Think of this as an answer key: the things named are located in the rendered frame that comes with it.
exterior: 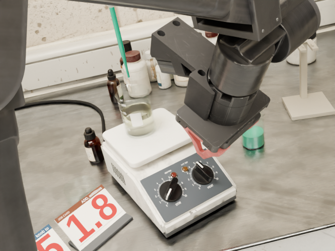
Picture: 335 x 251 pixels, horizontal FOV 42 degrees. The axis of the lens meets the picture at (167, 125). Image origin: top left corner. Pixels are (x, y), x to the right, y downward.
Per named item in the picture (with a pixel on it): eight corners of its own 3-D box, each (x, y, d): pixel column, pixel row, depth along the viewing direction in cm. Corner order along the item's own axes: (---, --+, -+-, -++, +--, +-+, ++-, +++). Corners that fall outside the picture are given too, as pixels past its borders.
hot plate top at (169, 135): (201, 137, 67) (200, 132, 66) (133, 170, 62) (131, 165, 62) (162, 110, 76) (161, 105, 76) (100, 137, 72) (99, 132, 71)
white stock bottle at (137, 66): (155, 87, 102) (147, 48, 97) (146, 98, 98) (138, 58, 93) (134, 86, 105) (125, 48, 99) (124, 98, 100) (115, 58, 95)
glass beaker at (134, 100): (164, 132, 69) (155, 87, 65) (134, 146, 67) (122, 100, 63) (146, 118, 73) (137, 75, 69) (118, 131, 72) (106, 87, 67)
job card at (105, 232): (133, 218, 65) (127, 197, 63) (87, 257, 60) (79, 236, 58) (106, 203, 69) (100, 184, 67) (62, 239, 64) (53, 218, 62)
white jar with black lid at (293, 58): (320, 62, 99) (321, 32, 96) (292, 67, 99) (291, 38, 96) (309, 51, 105) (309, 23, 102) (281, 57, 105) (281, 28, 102)
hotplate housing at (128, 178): (240, 199, 65) (235, 157, 61) (165, 242, 60) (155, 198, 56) (165, 140, 82) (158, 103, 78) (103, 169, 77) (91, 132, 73)
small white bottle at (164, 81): (172, 82, 103) (166, 51, 99) (171, 88, 101) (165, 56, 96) (159, 83, 104) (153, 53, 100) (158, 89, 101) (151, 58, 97)
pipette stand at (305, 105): (335, 114, 80) (338, 50, 74) (291, 120, 81) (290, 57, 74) (321, 94, 87) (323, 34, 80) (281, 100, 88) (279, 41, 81)
